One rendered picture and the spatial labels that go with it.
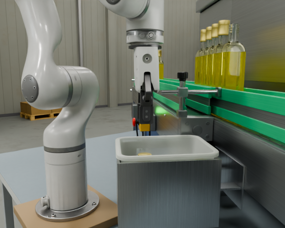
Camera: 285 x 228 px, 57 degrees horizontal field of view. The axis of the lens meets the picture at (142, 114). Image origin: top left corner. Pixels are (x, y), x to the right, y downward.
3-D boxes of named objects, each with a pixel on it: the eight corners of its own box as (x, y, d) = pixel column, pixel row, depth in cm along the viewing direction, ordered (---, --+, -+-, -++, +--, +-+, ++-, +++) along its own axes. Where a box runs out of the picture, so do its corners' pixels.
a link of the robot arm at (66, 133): (35, 149, 77) (28, 65, 73) (81, 135, 92) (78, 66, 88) (63, 155, 70) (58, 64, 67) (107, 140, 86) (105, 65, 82)
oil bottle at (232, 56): (243, 117, 76) (247, 40, 72) (224, 117, 75) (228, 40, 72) (234, 114, 81) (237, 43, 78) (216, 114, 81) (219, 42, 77)
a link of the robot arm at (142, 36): (167, 29, 55) (167, 44, 55) (160, 35, 63) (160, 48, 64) (126, 28, 54) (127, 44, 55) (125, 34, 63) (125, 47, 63)
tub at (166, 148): (221, 192, 56) (223, 153, 55) (116, 198, 54) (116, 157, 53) (196, 164, 74) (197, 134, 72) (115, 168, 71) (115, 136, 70)
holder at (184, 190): (242, 225, 59) (246, 158, 56) (118, 234, 55) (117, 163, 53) (213, 191, 75) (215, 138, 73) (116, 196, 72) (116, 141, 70)
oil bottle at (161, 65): (163, 89, 191) (163, 49, 186) (155, 90, 190) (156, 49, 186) (162, 89, 196) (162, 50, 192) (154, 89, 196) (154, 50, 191)
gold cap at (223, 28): (231, 35, 79) (232, 19, 78) (220, 35, 78) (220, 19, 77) (226, 36, 82) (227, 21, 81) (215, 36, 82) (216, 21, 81)
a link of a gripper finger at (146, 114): (154, 95, 56) (154, 126, 57) (153, 93, 59) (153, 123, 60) (140, 95, 56) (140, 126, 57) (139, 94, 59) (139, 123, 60)
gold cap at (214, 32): (224, 37, 84) (224, 23, 83) (213, 37, 84) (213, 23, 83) (219, 39, 88) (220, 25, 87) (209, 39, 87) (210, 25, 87)
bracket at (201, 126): (213, 141, 74) (214, 117, 73) (180, 142, 73) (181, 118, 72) (208, 138, 78) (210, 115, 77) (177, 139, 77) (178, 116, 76)
